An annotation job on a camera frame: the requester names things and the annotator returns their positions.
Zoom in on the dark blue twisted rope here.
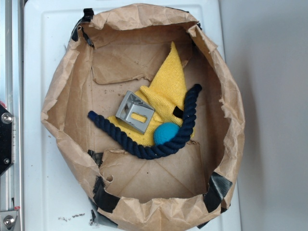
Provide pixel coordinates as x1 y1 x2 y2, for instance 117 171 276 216
87 83 203 160

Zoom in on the blue ball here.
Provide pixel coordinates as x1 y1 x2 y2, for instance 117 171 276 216
154 122 180 145

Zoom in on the yellow microfiber cloth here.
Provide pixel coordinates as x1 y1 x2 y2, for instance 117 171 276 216
107 42 187 146

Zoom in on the brown paper bag container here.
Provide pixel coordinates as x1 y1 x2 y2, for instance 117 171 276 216
41 3 245 231

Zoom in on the black mounting plate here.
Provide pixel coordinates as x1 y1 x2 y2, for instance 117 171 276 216
0 105 13 175

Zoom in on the grey metal angle bracket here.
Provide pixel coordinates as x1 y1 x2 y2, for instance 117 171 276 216
115 91 155 134

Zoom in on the aluminium frame rail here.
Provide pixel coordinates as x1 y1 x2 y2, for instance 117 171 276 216
0 0 24 231

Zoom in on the metal corner bracket with bolt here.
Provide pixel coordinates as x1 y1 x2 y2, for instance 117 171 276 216
0 210 21 231

